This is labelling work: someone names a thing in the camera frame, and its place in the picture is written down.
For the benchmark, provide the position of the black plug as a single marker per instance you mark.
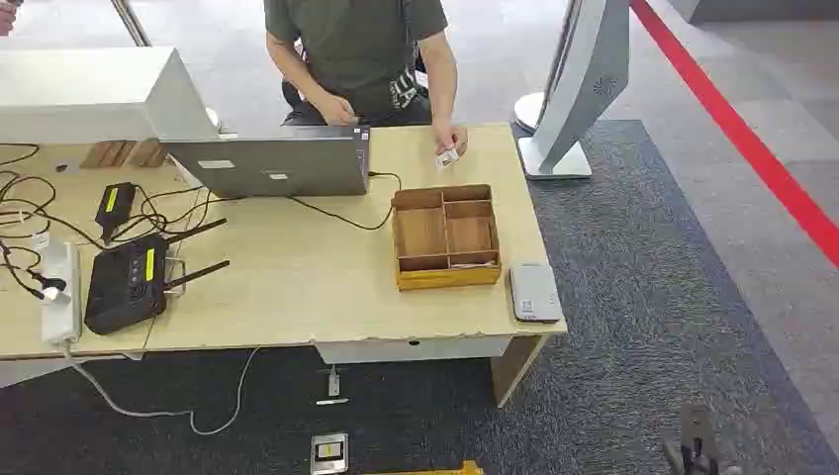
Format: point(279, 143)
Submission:
point(47, 283)

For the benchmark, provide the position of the wooden compartment box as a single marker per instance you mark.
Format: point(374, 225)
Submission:
point(447, 239)

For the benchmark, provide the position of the person's left hand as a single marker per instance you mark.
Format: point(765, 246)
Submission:
point(451, 136)

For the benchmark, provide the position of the person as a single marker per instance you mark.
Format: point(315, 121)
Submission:
point(357, 46)

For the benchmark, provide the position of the yellow object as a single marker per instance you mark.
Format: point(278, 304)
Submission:
point(432, 470)

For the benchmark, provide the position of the grey laptop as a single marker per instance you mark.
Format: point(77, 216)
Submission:
point(275, 164)

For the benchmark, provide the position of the metal pole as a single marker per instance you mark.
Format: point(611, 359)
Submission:
point(131, 21)

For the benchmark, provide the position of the person's right hand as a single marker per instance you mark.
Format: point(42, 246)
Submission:
point(337, 110)

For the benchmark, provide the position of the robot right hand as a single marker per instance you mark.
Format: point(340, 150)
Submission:
point(698, 439)

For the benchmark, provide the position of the white kiosk stand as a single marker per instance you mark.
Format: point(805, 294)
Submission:
point(577, 85)

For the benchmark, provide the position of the pale wooden desk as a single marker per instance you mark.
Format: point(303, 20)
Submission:
point(301, 275)

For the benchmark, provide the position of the black power adapter yellow label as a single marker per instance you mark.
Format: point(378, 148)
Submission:
point(115, 206)

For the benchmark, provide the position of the wooden blocks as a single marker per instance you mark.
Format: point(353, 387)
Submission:
point(124, 154)

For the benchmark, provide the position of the large white box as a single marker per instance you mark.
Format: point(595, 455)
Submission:
point(85, 92)

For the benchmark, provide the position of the card in wooden box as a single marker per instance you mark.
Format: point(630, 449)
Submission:
point(473, 264)

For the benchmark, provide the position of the small white floor bracket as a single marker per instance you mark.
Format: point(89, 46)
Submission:
point(333, 387)

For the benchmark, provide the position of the white power strip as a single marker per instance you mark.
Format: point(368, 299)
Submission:
point(60, 295)

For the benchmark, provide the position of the black router with antennas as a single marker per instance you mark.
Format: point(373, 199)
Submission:
point(124, 285)

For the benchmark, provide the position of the small white card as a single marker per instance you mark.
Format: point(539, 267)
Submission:
point(447, 158)

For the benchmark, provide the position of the metal floor socket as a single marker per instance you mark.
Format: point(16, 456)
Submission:
point(329, 452)

